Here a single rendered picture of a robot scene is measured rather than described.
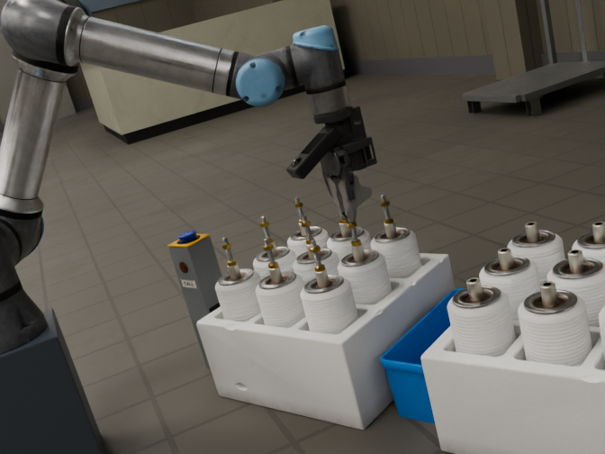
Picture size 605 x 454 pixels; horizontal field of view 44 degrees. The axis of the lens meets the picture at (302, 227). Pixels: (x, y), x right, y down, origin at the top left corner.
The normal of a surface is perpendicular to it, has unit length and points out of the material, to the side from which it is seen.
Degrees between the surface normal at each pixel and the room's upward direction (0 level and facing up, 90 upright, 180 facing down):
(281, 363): 90
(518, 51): 90
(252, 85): 90
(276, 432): 0
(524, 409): 90
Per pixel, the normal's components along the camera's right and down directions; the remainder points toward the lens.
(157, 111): 0.36, 0.19
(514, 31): -0.90, 0.32
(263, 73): 0.00, 0.29
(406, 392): -0.60, 0.41
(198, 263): 0.75, 0.01
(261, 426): -0.24, -0.93
